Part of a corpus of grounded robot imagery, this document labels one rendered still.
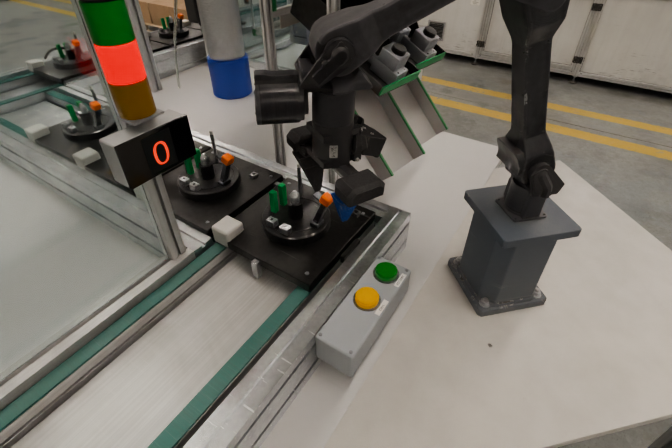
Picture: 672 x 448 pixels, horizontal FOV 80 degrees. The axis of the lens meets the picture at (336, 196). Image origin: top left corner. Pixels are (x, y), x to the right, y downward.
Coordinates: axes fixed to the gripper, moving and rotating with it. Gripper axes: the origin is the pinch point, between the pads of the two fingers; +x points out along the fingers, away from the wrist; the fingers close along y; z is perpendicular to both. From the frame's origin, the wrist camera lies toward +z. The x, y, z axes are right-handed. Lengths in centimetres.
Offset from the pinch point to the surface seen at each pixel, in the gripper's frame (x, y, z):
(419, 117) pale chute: 12, 28, 44
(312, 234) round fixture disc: 16.0, 6.6, 0.2
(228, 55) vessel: 17, 105, 19
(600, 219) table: 28, -14, 71
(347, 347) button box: 17.9, -15.5, -5.9
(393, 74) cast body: -6.7, 18.2, 25.3
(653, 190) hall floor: 114, 20, 255
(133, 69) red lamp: -17.4, 15.3, -21.2
